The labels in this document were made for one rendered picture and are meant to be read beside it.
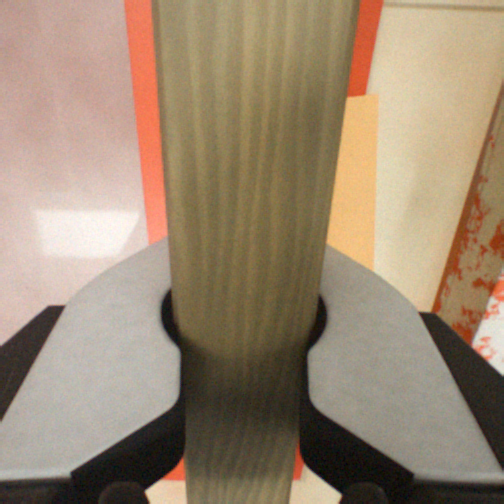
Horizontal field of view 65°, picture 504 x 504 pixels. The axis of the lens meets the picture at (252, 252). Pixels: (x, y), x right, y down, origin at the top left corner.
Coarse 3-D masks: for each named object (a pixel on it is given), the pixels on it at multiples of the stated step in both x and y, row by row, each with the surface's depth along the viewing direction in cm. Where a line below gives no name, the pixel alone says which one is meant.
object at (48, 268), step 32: (0, 192) 17; (32, 192) 17; (64, 192) 17; (0, 224) 17; (32, 224) 17; (64, 224) 17; (96, 224) 17; (128, 224) 17; (160, 224) 17; (0, 256) 18; (32, 256) 18; (64, 256) 18; (96, 256) 18; (128, 256) 18; (0, 288) 19; (32, 288) 19; (64, 288) 19; (0, 320) 20
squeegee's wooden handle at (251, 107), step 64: (192, 0) 5; (256, 0) 5; (320, 0) 5; (192, 64) 5; (256, 64) 5; (320, 64) 5; (192, 128) 6; (256, 128) 6; (320, 128) 6; (192, 192) 6; (256, 192) 6; (320, 192) 6; (192, 256) 7; (256, 256) 7; (320, 256) 7; (192, 320) 8; (256, 320) 8; (192, 384) 8; (256, 384) 8; (192, 448) 10; (256, 448) 9
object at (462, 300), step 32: (480, 160) 16; (480, 192) 16; (480, 224) 16; (448, 256) 18; (480, 256) 16; (448, 288) 18; (480, 288) 16; (448, 320) 18; (480, 320) 16; (480, 352) 17
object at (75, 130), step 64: (0, 0) 13; (64, 0) 13; (128, 0) 13; (0, 64) 14; (64, 64) 14; (128, 64) 14; (0, 128) 15; (64, 128) 15; (128, 128) 15; (128, 192) 17
